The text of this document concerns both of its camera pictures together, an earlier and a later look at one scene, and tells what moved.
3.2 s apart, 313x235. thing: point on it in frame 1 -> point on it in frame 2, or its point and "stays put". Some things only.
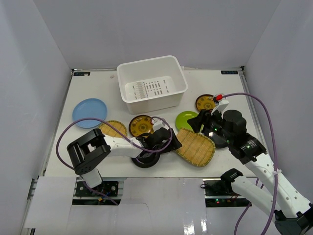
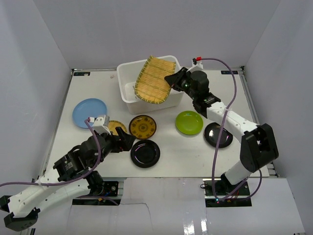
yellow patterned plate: x=141 y=124 stays put
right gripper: x=204 y=118 -> x=174 y=80
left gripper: x=171 y=140 -> x=119 y=141
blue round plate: x=90 y=107 stays put
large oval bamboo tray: x=197 y=149 -> x=150 y=86
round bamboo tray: x=109 y=130 stays put
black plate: x=146 y=159 stays put
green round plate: x=182 y=118 stays put
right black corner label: x=229 y=72 stays put
